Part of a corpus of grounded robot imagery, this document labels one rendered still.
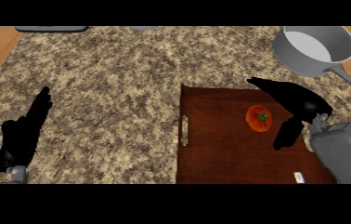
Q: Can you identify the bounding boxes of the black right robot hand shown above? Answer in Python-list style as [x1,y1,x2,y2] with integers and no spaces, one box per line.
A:
[245,76,334,152]

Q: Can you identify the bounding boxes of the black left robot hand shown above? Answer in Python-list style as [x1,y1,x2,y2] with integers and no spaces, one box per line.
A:
[0,86,54,173]

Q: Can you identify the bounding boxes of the red tomato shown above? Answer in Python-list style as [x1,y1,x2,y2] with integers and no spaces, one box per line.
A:
[245,104,274,133]

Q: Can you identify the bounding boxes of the grey metal pot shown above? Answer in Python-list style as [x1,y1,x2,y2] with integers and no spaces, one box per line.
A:
[271,26,351,85]

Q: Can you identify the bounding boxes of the dark brown wooden tray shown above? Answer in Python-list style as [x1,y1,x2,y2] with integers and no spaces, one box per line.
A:
[175,84,339,185]

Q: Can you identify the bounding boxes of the dark grey flat appliance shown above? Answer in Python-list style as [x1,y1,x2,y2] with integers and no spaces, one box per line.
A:
[13,26,90,33]

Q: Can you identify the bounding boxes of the small grey object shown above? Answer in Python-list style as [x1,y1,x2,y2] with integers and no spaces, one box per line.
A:
[129,26,159,32]

